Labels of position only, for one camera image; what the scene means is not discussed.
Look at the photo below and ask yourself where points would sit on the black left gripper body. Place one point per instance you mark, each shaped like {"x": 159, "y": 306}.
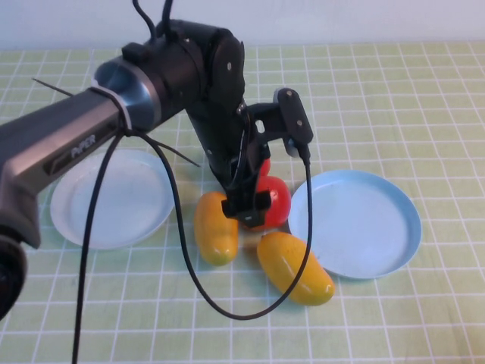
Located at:
{"x": 223, "y": 151}

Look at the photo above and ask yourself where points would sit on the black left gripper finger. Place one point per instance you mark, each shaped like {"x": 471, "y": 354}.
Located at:
{"x": 252, "y": 220}
{"x": 264, "y": 200}

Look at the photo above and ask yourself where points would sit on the red apple with stem dimple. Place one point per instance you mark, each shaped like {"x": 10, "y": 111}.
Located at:
{"x": 266, "y": 167}

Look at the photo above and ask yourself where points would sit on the yellow mango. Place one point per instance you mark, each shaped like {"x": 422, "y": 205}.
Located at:
{"x": 214, "y": 242}
{"x": 284, "y": 265}

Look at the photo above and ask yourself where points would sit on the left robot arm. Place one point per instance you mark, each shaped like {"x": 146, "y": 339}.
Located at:
{"x": 76, "y": 121}

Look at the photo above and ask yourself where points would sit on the light blue round plate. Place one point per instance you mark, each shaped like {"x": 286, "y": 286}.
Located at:
{"x": 363, "y": 227}

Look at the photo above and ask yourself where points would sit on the white round plate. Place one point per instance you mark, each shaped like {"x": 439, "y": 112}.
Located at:
{"x": 129, "y": 204}

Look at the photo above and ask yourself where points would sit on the green checked tablecloth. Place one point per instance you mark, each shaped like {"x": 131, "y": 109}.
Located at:
{"x": 379, "y": 113}

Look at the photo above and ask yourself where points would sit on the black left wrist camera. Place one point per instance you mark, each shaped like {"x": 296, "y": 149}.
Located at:
{"x": 293, "y": 113}

